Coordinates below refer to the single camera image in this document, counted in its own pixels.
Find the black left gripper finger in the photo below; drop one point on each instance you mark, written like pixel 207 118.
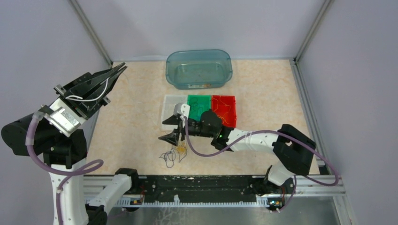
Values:
pixel 95 92
pixel 109 75

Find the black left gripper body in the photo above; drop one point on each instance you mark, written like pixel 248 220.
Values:
pixel 84 108

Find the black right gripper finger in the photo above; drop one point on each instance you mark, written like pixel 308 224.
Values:
pixel 171 138
pixel 172 120

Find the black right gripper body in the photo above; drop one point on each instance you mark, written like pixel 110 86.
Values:
pixel 194 129

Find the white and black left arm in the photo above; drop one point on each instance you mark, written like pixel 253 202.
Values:
pixel 52 137

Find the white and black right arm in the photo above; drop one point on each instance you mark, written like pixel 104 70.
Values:
pixel 293 149

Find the white plastic bin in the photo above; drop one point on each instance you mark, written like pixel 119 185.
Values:
pixel 169 103

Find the green plastic bin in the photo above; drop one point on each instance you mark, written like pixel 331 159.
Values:
pixel 198 104

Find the red plastic bin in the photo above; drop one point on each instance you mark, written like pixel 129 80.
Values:
pixel 224 106

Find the teal transparent plastic tub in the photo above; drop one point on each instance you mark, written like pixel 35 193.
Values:
pixel 198 69

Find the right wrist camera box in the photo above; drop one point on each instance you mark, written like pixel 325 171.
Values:
pixel 181 111

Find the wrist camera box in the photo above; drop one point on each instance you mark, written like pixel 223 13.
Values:
pixel 181 111
pixel 63 117

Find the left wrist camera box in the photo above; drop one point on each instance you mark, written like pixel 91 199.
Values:
pixel 63 117

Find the aluminium frame rail left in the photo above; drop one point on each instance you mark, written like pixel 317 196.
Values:
pixel 90 31

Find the aluminium frame rail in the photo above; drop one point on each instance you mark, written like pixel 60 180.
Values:
pixel 344 213
pixel 90 31

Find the aluminium frame rail right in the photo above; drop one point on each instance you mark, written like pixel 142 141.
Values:
pixel 344 213

